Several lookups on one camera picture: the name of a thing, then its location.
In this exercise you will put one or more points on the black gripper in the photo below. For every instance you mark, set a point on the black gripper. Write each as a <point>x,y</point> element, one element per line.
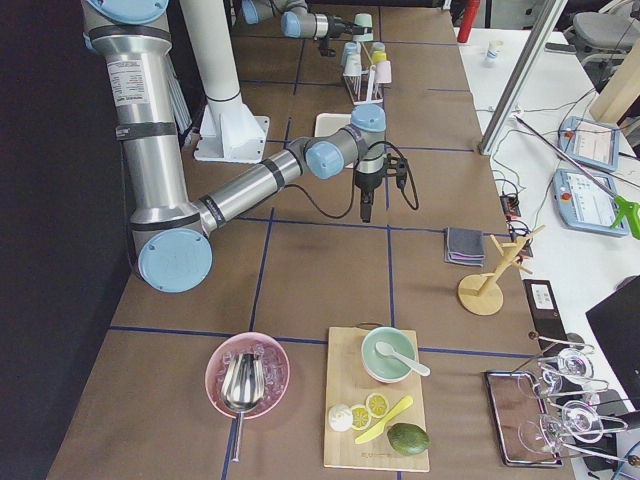
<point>367,181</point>
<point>336,25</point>

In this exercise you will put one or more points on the mint green cup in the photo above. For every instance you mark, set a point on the mint green cup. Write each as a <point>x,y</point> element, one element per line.
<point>363,28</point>

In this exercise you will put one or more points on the beige rabbit serving tray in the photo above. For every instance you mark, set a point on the beige rabbit serving tray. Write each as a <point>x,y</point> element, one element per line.
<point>327,124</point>

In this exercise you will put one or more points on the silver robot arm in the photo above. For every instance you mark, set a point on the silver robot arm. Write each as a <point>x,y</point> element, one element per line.
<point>296,19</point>
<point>169,230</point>

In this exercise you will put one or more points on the blue cup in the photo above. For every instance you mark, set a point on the blue cup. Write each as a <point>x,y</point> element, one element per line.
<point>348,49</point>

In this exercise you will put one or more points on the beige cup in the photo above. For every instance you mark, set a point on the beige cup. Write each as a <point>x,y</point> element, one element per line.
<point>352,65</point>

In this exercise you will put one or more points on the yellow cup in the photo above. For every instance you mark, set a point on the yellow cup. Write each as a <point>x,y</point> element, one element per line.
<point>378,56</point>

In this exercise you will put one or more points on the pink cup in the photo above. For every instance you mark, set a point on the pink cup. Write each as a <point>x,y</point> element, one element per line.
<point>383,72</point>

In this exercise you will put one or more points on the white paper cup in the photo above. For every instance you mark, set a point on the white paper cup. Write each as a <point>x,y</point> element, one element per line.
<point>492,52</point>

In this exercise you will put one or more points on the black framed metal tray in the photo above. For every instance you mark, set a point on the black framed metal tray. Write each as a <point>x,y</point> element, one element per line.
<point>513,404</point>

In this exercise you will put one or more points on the grey folded cloth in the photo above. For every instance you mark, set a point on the grey folded cloth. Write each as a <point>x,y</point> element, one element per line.
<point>464,247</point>

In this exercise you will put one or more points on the red fire extinguisher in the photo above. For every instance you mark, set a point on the red fire extinguisher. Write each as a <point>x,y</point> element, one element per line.
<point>468,19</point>

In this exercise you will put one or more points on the wooden mug tree stand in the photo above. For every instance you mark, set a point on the wooden mug tree stand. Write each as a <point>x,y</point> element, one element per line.
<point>479,293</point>

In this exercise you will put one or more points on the white spoon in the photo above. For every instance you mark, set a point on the white spoon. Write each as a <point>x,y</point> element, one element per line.
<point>387,350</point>

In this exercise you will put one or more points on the green ceramic bowl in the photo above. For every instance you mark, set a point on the green ceramic bowl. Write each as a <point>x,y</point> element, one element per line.
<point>388,369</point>

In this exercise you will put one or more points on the wooden cutting board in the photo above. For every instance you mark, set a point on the wooden cutting board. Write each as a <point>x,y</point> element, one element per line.
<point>349,383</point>

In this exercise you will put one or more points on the pink ice bowl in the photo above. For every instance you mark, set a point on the pink ice bowl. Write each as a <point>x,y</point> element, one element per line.
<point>270,366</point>

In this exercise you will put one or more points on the lemon slice upper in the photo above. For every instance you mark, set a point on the lemon slice upper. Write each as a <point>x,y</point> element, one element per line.
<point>377,405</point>

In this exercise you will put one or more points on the lemon slice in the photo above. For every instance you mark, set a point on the lemon slice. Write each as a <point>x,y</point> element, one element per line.
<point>377,405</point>
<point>361,417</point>

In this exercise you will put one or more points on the teach pendant near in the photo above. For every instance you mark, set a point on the teach pendant near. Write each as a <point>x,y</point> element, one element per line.
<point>585,207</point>

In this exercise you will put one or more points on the teach pendant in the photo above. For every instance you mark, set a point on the teach pendant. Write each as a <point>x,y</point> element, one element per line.
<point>585,207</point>
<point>590,143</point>

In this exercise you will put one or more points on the black label box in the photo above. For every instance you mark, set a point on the black label box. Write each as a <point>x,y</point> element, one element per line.
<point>543,308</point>

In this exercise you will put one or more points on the lemon slice lower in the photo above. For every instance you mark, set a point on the lemon slice lower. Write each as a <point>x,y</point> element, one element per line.
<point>361,417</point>

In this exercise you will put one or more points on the metal ice scoop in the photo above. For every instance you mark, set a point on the metal ice scoop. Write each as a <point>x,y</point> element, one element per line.
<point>242,390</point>

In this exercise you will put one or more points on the yellow plastic knife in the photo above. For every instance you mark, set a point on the yellow plastic knife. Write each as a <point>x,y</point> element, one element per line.
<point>402,405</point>

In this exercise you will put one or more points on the teach pendant far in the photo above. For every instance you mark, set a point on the teach pendant far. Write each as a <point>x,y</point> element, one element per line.
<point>590,143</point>

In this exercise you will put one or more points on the green avocado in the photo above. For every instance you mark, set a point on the green avocado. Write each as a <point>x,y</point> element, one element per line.
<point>408,439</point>

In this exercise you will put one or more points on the green spray nozzle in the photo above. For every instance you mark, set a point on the green spray nozzle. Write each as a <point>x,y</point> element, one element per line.
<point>629,211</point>

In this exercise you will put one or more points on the wine glass upper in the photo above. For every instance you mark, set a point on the wine glass upper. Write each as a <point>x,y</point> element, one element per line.
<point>568,373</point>

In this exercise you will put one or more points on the wine glass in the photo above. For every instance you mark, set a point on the wine glass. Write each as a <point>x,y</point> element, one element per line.
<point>576,423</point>
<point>568,373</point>

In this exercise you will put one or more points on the grey office chair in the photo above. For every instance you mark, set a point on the grey office chair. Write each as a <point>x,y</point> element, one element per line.
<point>596,31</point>

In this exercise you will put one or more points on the black laptop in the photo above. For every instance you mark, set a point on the black laptop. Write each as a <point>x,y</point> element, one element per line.
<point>615,323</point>

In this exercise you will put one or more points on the wine glass lower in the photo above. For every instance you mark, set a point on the wine glass lower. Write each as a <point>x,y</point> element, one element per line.
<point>576,423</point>

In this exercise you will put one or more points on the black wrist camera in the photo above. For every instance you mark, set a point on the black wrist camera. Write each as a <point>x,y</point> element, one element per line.
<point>398,169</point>

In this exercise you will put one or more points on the white wire cup rack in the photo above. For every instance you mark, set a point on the white wire cup rack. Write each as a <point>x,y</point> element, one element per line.
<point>363,90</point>

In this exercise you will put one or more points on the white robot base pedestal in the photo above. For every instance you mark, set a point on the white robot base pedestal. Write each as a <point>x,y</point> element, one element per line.
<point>229,131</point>

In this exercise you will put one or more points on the grey aluminium post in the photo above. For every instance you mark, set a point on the grey aluminium post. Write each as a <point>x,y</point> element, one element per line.
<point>532,49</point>

